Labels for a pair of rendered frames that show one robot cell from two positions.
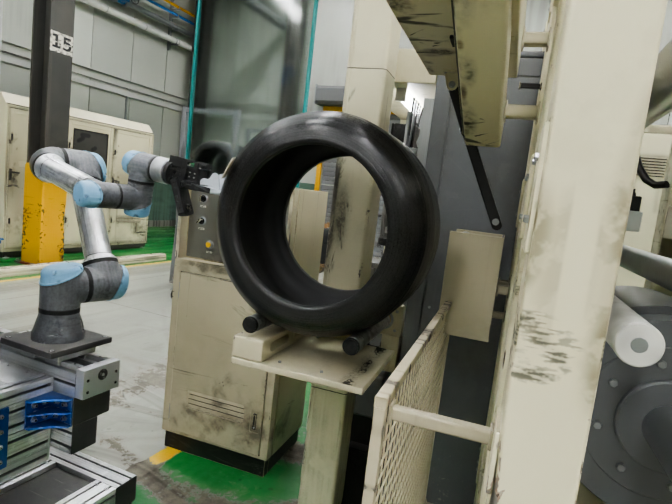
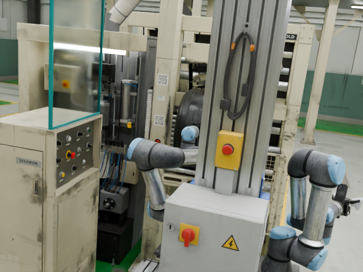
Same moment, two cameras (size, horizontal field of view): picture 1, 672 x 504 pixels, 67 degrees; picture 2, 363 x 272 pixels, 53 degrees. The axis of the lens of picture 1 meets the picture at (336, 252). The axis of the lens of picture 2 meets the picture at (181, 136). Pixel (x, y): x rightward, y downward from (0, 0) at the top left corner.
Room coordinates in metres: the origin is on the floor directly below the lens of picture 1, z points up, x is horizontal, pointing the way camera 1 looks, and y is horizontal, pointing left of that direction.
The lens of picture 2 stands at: (1.77, 2.58, 1.75)
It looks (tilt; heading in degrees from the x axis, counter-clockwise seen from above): 14 degrees down; 264
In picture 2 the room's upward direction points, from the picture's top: 6 degrees clockwise
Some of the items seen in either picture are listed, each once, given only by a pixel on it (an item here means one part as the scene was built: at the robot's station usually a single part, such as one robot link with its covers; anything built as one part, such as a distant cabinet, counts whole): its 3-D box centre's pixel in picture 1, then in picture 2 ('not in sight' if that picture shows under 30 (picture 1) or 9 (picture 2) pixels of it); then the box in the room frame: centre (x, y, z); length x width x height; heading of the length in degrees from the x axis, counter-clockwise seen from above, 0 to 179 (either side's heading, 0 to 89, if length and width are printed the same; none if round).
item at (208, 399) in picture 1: (244, 317); (50, 215); (2.33, 0.40, 0.63); 0.56 x 0.41 x 1.27; 72
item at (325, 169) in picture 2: not in sight; (316, 211); (0.99, 1.13, 1.09); 0.15 x 0.12 x 0.55; 132
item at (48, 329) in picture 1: (59, 321); not in sight; (1.54, 0.84, 0.77); 0.15 x 0.15 x 0.10
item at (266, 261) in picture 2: not in sight; (277, 262); (1.08, 1.03, 0.77); 0.15 x 0.15 x 0.10
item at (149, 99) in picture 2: not in sight; (149, 122); (1.75, -0.05, 1.19); 0.05 x 0.04 x 0.48; 72
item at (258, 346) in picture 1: (276, 333); (187, 179); (1.46, 0.15, 0.84); 0.36 x 0.09 x 0.06; 162
